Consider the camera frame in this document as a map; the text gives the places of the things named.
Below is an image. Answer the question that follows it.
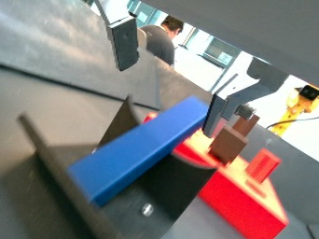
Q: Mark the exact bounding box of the blue rectangular block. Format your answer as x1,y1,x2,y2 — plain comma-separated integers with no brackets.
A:
66,96,208,206

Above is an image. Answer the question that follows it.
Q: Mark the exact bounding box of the red peg board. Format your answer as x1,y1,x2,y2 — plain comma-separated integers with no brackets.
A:
141,111,291,239

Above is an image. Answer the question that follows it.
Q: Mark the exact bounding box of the person in dark shirt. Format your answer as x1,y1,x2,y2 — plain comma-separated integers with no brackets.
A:
140,15,184,66

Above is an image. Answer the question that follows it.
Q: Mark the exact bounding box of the short brown prism peg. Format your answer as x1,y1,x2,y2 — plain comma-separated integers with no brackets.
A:
209,126,248,164

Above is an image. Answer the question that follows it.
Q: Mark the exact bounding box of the black curved fixture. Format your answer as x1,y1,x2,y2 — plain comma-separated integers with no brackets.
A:
18,96,216,239

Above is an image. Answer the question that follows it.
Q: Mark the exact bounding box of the yellow stand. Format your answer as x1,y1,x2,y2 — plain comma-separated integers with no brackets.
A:
277,85,319,135

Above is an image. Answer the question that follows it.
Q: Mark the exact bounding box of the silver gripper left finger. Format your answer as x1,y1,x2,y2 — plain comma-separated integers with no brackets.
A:
93,0,138,71

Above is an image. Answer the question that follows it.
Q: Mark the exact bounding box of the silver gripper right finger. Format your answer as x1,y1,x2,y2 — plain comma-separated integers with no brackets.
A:
201,58,289,137

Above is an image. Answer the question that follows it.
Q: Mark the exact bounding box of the black cable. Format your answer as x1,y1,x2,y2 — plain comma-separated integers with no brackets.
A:
265,116,319,130

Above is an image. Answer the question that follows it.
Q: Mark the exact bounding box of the red star peg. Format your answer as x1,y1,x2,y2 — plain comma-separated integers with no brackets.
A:
245,148,281,184

